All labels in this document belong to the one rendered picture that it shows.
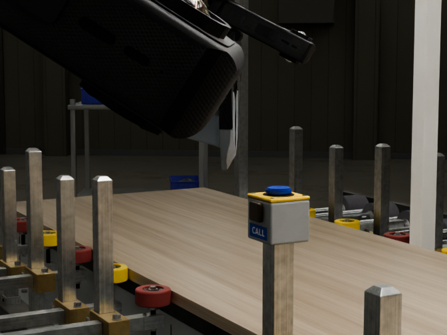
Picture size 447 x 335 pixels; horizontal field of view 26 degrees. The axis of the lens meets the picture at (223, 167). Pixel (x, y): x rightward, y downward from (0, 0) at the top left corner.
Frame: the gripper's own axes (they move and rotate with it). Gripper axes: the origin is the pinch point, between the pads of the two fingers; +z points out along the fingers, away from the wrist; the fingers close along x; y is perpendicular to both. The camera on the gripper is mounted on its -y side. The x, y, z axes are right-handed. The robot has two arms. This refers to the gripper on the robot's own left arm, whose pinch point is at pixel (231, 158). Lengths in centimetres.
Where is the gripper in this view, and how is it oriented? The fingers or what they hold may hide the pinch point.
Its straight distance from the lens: 110.1
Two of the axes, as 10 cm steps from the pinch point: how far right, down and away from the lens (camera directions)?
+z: 0.0, 9.9, 1.2
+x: -1.1, 1.2, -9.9
